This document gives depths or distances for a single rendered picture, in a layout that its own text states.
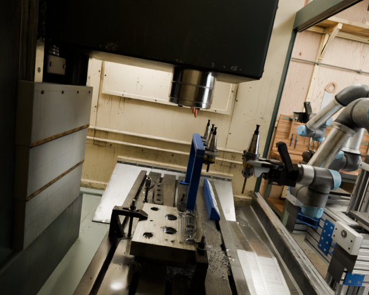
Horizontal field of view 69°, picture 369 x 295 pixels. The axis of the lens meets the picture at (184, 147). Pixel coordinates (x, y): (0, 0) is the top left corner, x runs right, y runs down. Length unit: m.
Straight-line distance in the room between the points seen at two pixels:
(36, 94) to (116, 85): 1.23
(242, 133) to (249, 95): 0.28
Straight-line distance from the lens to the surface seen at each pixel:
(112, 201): 1.83
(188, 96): 0.89
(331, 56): 4.20
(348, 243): 1.43
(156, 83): 1.98
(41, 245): 1.18
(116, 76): 2.03
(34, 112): 0.85
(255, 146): 1.01
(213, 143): 1.24
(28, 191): 0.92
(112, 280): 0.89
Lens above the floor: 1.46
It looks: 12 degrees down
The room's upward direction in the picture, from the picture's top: 10 degrees clockwise
